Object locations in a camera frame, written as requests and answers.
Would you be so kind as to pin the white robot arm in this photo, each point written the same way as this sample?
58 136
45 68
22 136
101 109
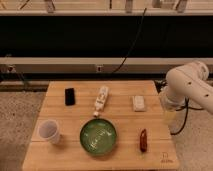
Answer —
186 81

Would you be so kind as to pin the white rectangular box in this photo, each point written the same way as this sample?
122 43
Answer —
138 104

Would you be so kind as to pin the black rectangular block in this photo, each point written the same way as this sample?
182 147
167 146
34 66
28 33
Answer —
69 96

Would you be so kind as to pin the wooden table board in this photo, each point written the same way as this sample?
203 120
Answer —
68 154

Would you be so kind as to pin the green bowl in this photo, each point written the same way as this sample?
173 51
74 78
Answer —
98 137

